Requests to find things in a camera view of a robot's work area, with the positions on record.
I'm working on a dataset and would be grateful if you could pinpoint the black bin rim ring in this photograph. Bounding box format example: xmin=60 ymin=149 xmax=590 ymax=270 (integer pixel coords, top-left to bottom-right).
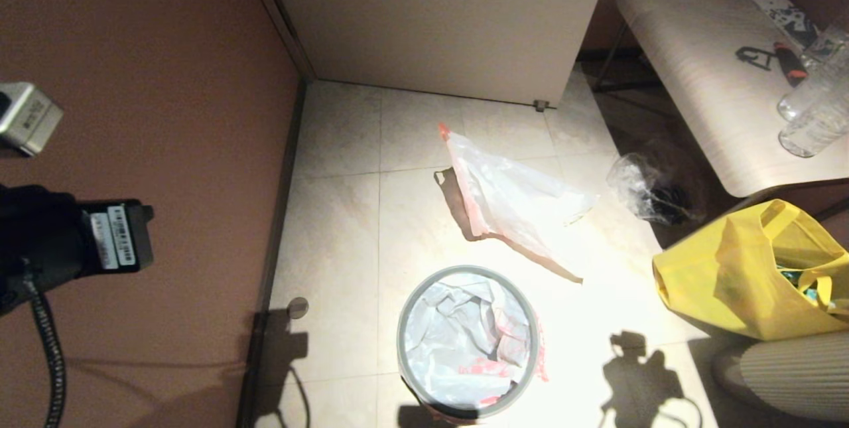
xmin=397 ymin=265 xmax=540 ymax=421

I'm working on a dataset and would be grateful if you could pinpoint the new white plastic bag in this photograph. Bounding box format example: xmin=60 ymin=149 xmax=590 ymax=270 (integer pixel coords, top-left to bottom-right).
xmin=401 ymin=272 xmax=550 ymax=415

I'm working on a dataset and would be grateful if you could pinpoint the used red-printed trash bag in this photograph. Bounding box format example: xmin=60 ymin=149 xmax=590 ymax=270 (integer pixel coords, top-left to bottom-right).
xmin=438 ymin=123 xmax=600 ymax=277

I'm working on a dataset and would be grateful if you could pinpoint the black round trash bin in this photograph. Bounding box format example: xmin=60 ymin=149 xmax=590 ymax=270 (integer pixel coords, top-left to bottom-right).
xmin=406 ymin=382 xmax=478 ymax=423

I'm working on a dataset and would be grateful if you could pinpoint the crumpled clear plastic bag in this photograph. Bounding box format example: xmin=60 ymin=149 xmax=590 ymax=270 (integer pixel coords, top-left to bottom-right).
xmin=607 ymin=153 xmax=704 ymax=226

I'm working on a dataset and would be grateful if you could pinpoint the yellow shopping bag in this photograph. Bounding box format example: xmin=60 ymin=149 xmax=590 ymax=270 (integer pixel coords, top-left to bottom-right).
xmin=653 ymin=199 xmax=849 ymax=342

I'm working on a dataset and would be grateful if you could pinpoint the dark robot chest edge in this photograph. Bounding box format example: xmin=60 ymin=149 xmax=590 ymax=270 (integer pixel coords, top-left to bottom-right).
xmin=398 ymin=405 xmax=438 ymax=428

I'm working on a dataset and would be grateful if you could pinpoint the white cabinet panel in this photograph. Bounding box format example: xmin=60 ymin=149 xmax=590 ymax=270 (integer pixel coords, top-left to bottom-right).
xmin=259 ymin=0 xmax=616 ymax=107

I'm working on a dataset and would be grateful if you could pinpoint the black metal table leg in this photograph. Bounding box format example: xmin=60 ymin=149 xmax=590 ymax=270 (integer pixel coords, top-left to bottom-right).
xmin=592 ymin=22 xmax=631 ymax=92

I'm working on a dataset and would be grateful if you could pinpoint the beige wood-grain table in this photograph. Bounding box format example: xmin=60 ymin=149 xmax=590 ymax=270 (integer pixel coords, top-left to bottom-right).
xmin=617 ymin=0 xmax=849 ymax=198

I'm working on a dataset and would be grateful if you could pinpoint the black clip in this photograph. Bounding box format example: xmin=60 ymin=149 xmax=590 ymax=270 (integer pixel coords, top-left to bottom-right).
xmin=735 ymin=47 xmax=772 ymax=72

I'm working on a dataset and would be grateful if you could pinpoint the beige ribbed cushion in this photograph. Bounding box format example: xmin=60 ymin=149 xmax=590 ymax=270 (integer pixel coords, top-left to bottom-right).
xmin=713 ymin=335 xmax=849 ymax=423

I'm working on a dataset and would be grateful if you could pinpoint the teal crumpled packaging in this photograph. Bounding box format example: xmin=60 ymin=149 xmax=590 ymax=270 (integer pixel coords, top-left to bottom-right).
xmin=779 ymin=267 xmax=835 ymax=311

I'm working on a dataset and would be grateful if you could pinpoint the red black hand tool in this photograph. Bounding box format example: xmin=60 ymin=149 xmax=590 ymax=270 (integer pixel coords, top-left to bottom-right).
xmin=773 ymin=42 xmax=809 ymax=87

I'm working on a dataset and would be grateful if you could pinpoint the clear plastic bottle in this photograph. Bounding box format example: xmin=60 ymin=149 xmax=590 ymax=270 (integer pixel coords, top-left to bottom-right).
xmin=779 ymin=103 xmax=849 ymax=158
xmin=804 ymin=13 xmax=849 ymax=70
xmin=777 ymin=50 xmax=849 ymax=122

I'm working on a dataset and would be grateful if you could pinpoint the blue white printed paper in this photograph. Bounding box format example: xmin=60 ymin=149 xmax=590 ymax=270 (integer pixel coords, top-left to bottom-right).
xmin=753 ymin=0 xmax=824 ymax=50

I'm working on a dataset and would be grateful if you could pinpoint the black left wrist camera cable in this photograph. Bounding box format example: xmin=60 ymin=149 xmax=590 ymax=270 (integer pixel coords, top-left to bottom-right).
xmin=23 ymin=279 xmax=67 ymax=428

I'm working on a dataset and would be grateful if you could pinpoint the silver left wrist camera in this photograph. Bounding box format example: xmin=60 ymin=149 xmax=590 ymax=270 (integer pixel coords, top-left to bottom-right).
xmin=0 ymin=82 xmax=64 ymax=157

